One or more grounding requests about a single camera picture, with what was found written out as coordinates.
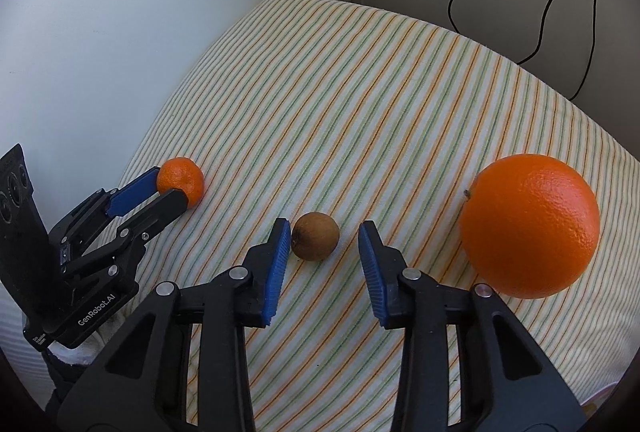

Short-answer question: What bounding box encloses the stemmed mandarin orange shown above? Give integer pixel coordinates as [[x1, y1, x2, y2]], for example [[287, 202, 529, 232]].
[[156, 157, 205, 209]]

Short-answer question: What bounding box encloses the large navel orange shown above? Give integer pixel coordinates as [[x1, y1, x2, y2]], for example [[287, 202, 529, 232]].
[[459, 153, 600, 299]]

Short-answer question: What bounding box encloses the brown kiwi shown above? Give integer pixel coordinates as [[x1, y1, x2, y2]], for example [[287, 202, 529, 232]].
[[291, 212, 340, 262]]

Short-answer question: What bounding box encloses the white gloved right hand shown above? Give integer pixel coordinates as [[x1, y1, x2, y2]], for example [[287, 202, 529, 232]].
[[48, 309, 125, 366]]

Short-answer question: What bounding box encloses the striped cloth cover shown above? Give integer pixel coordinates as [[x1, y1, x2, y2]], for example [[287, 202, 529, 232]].
[[124, 0, 639, 431]]

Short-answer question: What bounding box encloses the black cable right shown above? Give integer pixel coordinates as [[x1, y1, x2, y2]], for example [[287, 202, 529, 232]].
[[568, 0, 612, 101]]

